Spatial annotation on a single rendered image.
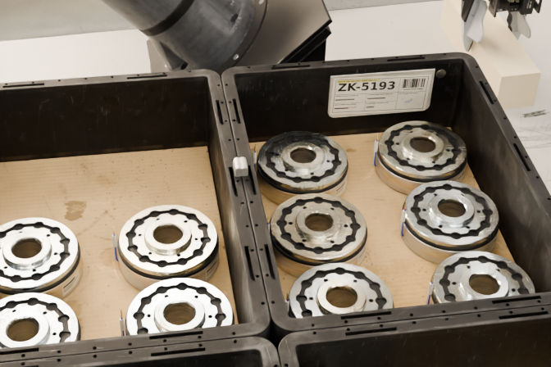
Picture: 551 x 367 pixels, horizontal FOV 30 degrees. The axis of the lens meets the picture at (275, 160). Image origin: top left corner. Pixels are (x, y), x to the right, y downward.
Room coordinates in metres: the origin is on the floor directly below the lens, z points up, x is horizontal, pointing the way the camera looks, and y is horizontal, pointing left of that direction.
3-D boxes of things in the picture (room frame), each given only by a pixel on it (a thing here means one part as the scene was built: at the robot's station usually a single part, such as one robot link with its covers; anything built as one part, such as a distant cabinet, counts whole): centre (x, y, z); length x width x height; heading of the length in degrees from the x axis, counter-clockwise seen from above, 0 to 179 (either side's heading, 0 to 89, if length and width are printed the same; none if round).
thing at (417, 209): (0.82, -0.19, 0.86); 0.10 x 0.10 x 0.01
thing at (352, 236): (0.79, -0.05, 0.86); 0.10 x 0.10 x 0.01
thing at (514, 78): (1.34, -0.32, 0.73); 0.24 x 0.06 x 0.06; 14
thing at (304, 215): (0.79, -0.05, 0.86); 0.05 x 0.05 x 0.01
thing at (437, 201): (0.82, -0.19, 0.86); 0.05 x 0.05 x 0.01
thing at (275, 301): (0.80, -0.12, 0.92); 0.40 x 0.30 x 0.02; 10
